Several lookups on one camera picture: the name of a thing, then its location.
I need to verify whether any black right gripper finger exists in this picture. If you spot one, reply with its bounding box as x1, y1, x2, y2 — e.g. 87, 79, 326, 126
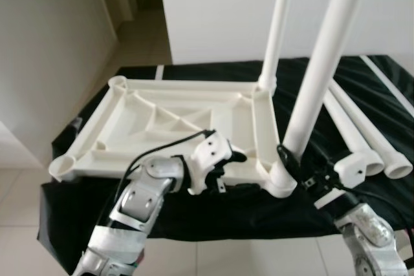
276, 143, 306, 178

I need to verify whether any white plastic table leg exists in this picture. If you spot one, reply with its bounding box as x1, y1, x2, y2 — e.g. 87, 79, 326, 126
321, 81, 386, 176
257, 0, 297, 92
330, 79, 413, 178
282, 0, 372, 157

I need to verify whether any white plastic table top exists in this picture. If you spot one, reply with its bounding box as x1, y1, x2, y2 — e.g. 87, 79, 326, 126
49, 76, 298, 198

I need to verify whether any black tablecloth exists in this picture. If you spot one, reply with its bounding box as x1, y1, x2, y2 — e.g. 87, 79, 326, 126
38, 55, 414, 273

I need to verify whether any pink cloth piece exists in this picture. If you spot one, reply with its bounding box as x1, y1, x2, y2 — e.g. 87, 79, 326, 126
133, 250, 146, 269

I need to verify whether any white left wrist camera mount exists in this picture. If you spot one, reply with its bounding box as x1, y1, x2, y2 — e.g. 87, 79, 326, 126
188, 131, 232, 194

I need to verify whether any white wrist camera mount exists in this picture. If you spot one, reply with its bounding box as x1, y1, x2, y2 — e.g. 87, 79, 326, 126
188, 131, 232, 194
315, 151, 368, 210

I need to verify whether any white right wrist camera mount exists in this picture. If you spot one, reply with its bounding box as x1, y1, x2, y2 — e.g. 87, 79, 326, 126
315, 151, 368, 210

